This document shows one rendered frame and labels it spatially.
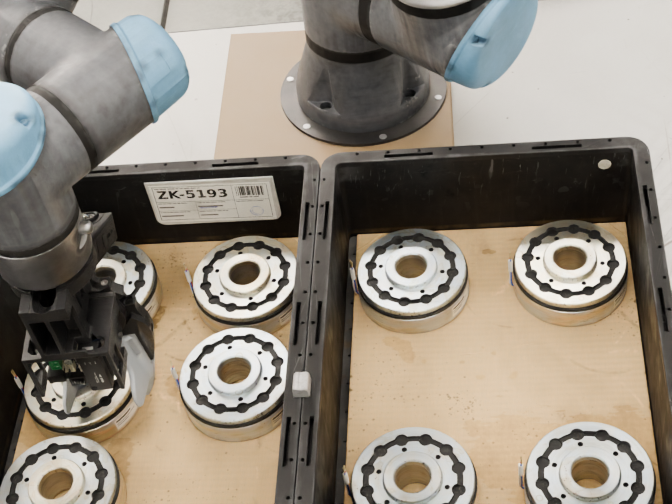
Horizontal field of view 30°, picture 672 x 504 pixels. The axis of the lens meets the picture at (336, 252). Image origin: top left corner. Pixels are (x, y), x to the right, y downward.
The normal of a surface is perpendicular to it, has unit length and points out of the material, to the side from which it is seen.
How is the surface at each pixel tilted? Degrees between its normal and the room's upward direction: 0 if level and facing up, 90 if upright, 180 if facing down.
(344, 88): 69
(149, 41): 29
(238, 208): 90
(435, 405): 0
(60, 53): 24
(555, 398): 0
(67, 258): 90
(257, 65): 4
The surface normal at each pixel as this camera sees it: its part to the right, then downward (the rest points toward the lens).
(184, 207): -0.05, 0.77
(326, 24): -0.51, 0.66
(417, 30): -0.58, 0.75
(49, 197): 0.77, 0.43
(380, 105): 0.26, 0.44
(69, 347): -0.13, -0.64
